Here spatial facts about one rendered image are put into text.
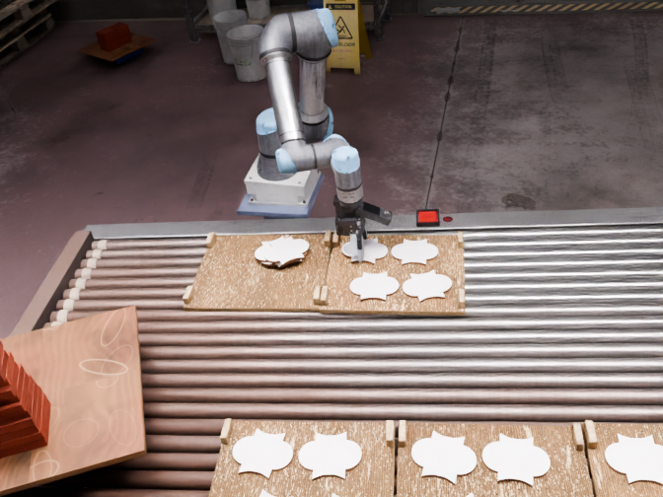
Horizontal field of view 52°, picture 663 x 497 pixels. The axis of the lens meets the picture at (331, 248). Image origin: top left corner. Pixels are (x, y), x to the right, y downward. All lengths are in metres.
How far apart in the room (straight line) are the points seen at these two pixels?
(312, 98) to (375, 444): 1.18
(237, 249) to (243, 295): 0.23
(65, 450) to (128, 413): 0.15
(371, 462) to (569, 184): 2.83
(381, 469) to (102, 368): 0.74
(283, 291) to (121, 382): 0.55
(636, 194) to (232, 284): 2.65
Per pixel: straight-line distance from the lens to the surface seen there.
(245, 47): 5.56
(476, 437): 1.66
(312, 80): 2.26
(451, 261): 2.09
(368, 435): 1.66
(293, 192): 2.47
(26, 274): 4.15
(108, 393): 1.77
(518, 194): 4.06
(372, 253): 2.11
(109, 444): 1.67
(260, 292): 2.06
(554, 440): 1.68
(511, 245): 2.20
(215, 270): 2.18
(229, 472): 1.66
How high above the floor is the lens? 2.28
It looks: 38 degrees down
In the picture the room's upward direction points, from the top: 7 degrees counter-clockwise
